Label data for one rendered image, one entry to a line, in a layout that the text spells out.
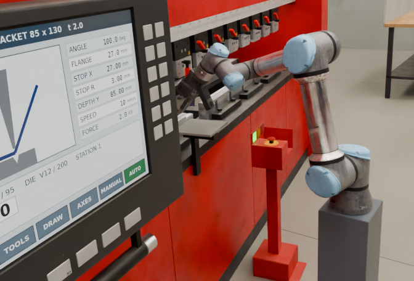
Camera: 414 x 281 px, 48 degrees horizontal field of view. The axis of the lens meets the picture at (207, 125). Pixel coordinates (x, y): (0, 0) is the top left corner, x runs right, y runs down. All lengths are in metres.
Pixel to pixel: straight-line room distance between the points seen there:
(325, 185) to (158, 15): 0.98
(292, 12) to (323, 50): 2.45
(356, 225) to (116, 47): 1.25
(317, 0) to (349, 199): 2.43
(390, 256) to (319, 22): 1.91
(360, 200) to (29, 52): 1.38
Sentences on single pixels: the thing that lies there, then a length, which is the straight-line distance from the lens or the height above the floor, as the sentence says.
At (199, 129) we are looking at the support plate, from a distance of 1.93.
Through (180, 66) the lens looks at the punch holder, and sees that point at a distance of 2.09.
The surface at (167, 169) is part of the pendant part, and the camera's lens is 0.80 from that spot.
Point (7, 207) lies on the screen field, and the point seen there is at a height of 1.39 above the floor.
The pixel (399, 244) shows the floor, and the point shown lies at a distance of 3.09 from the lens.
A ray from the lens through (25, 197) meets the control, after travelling 0.59.
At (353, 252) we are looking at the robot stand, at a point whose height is 0.64.
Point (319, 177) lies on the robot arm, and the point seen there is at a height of 0.96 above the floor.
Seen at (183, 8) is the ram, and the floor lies 1.47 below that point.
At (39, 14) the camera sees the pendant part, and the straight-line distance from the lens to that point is 0.57.
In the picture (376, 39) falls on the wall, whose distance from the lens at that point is 9.38.
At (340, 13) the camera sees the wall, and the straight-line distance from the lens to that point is 9.53.
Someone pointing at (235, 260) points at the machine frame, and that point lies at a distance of 2.74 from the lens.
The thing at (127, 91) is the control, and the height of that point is 1.46.
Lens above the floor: 1.62
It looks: 18 degrees down
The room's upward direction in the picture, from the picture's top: 4 degrees counter-clockwise
